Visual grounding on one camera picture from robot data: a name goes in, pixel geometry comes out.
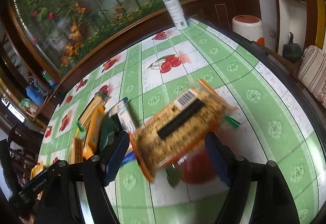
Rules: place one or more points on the white stool with red top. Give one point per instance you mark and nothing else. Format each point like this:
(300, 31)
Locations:
(248, 26)

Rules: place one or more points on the blue thermos jug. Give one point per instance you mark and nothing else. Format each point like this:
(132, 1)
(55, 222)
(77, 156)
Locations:
(34, 96)

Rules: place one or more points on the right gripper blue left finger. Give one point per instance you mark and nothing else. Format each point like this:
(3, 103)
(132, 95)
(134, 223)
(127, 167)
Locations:
(113, 157)

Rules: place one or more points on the blue white snack pack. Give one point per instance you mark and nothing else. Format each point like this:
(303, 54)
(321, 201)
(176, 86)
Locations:
(125, 117)

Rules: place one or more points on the yellow orange snack pack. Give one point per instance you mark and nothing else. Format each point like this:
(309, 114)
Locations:
(92, 138)

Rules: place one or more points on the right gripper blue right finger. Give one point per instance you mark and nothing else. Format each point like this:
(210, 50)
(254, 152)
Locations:
(212, 146)

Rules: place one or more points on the green edged cracker pack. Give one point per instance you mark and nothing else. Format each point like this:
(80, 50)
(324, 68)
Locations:
(75, 152)

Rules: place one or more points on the orange cracker pack with barcode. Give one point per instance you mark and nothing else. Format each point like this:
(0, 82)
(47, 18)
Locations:
(179, 128)

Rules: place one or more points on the white spray bottle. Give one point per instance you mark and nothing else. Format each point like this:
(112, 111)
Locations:
(176, 13)

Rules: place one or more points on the striped cushion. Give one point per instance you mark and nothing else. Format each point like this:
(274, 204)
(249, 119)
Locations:
(312, 72)

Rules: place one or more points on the dark green snack pack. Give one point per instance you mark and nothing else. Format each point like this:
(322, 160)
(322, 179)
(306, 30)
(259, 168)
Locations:
(109, 129)

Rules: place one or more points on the dark green gourd vase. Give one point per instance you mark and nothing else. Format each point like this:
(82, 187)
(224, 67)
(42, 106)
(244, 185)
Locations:
(292, 51)

